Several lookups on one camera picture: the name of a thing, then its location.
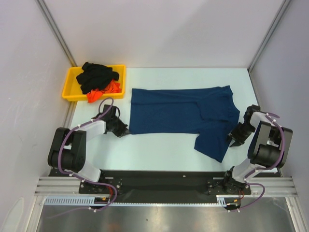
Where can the aluminium frame rail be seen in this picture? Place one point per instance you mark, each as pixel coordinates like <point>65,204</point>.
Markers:
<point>57,186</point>

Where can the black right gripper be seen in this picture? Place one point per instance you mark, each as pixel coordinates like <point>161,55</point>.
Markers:
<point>239,135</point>

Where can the light blue cable duct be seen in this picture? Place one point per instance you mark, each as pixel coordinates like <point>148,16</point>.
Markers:
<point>72,200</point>

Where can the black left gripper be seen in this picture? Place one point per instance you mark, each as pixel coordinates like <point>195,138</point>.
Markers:
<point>122,130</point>

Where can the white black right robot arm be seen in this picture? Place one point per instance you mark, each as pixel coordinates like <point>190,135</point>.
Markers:
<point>268,149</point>

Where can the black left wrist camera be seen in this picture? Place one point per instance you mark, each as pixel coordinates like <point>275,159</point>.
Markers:
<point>110,113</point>

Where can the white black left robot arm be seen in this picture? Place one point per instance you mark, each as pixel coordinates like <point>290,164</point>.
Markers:
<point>68,148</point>

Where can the orange t shirt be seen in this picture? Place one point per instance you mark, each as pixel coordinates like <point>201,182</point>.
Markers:
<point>95,94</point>

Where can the blue t shirt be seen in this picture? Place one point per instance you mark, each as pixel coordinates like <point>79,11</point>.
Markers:
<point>209,113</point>

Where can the yellow plastic bin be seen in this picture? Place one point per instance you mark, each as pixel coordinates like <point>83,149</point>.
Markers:
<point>72,91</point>

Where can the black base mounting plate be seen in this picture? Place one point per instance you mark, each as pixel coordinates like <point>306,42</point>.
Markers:
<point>163,187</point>

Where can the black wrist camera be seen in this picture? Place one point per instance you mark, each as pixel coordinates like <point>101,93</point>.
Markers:
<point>110,113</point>
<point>250,110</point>

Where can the black t shirt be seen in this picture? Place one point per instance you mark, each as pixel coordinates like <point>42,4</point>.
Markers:
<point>95,76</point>

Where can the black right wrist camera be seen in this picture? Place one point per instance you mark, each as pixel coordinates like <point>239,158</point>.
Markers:
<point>250,110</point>

